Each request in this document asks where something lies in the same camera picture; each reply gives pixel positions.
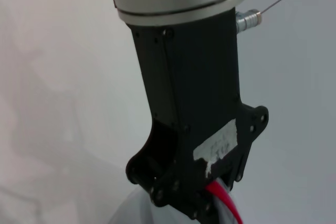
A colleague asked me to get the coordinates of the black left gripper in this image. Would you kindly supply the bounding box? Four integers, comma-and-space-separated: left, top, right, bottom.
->
125, 7, 270, 191

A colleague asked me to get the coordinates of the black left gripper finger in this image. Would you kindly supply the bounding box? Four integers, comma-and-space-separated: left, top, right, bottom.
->
150, 167, 219, 224

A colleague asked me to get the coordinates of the silver left arm cable connector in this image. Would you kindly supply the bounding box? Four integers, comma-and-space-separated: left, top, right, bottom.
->
235, 8, 264, 32

